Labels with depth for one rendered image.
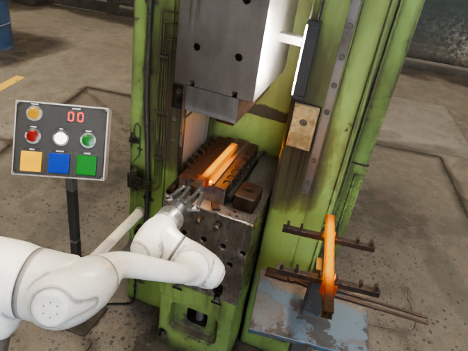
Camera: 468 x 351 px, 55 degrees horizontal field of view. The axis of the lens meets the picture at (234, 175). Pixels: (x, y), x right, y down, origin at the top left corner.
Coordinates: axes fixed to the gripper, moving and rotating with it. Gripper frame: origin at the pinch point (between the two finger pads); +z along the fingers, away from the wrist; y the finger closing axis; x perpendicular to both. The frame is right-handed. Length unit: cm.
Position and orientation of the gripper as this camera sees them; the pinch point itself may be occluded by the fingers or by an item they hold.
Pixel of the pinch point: (198, 185)
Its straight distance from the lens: 164.3
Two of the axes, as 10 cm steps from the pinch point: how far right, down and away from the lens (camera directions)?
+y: 9.3, 2.9, -2.3
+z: 3.4, -4.6, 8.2
